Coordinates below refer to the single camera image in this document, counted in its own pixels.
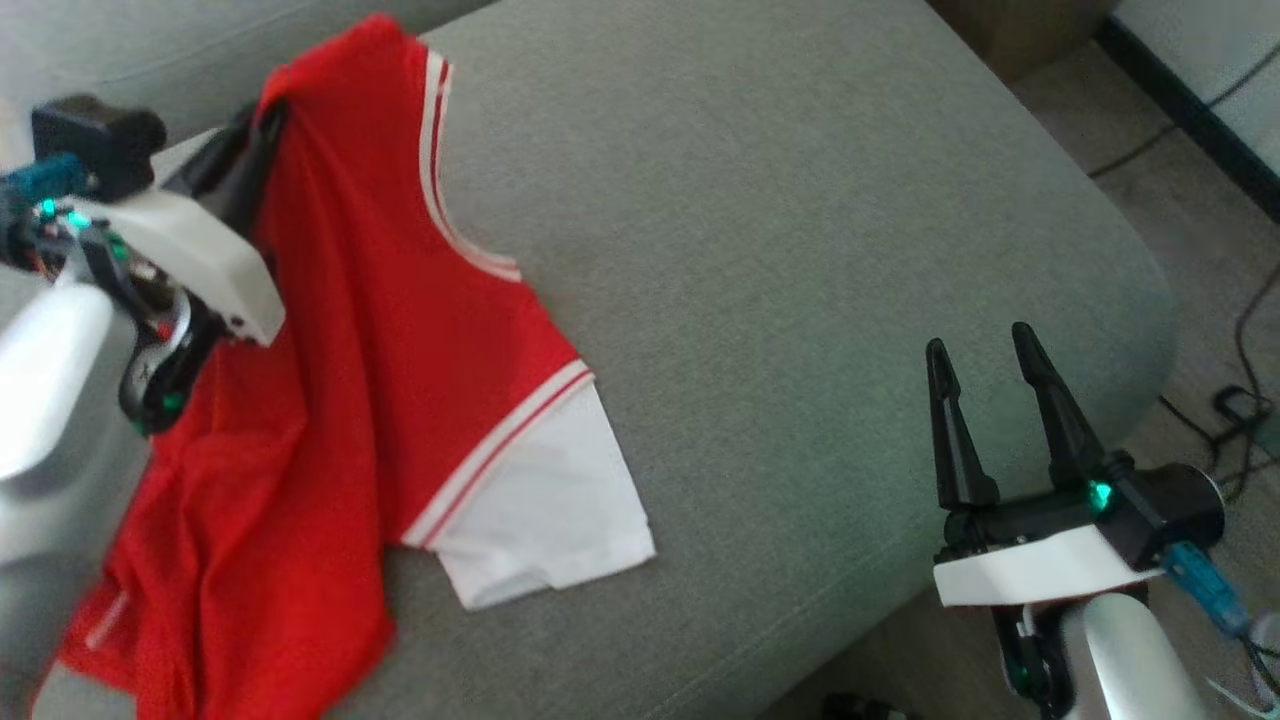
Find red jersey with white sleeves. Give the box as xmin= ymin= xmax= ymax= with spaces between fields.
xmin=55 ymin=12 xmax=658 ymax=720

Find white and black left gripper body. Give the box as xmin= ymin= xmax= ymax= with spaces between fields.
xmin=75 ymin=185 xmax=286 ymax=347

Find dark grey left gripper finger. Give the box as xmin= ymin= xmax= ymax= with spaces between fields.
xmin=215 ymin=100 xmax=291 ymax=241
xmin=165 ymin=108 xmax=259 ymax=196

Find thin black floor cable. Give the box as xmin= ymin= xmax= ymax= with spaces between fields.
xmin=1088 ymin=38 xmax=1280 ymax=181

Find black floor cable bundle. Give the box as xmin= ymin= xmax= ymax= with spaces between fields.
xmin=1158 ymin=262 xmax=1280 ymax=501

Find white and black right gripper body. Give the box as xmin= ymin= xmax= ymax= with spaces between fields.
xmin=932 ymin=470 xmax=1166 ymax=608

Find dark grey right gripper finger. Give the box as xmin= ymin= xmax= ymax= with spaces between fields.
xmin=1010 ymin=322 xmax=1108 ymax=493
xmin=925 ymin=338 xmax=1001 ymax=511

